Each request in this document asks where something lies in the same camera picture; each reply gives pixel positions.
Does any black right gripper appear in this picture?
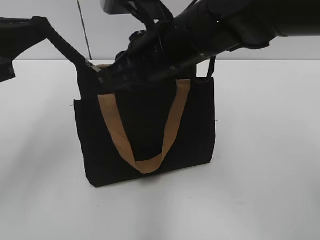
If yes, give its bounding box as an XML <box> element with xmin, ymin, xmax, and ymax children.
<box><xmin>97</xmin><ymin>29</ymin><xmax>200</xmax><ymax>91</ymax></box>

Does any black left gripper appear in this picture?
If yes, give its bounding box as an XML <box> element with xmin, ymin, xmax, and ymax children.
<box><xmin>0</xmin><ymin>16</ymin><xmax>94</xmax><ymax>83</ymax></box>

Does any black canvas tote bag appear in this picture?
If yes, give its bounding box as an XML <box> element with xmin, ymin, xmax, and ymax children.
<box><xmin>74</xmin><ymin>66</ymin><xmax>216</xmax><ymax>188</ymax></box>

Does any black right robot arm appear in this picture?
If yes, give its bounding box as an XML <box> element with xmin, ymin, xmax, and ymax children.
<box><xmin>98</xmin><ymin>0</ymin><xmax>320</xmax><ymax>92</ymax></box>

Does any tan rear bag handle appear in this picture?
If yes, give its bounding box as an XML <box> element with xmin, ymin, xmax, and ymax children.
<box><xmin>97</xmin><ymin>64</ymin><xmax>111</xmax><ymax>70</ymax></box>

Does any tan bag handle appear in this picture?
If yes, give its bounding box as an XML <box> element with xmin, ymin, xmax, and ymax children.
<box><xmin>97</xmin><ymin>64</ymin><xmax>111</xmax><ymax>70</ymax></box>
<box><xmin>95</xmin><ymin>79</ymin><xmax>192</xmax><ymax>175</ymax></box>

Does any tan front bag handle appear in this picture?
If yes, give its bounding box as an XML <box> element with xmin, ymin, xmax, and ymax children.
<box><xmin>95</xmin><ymin>79</ymin><xmax>192</xmax><ymax>175</ymax></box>

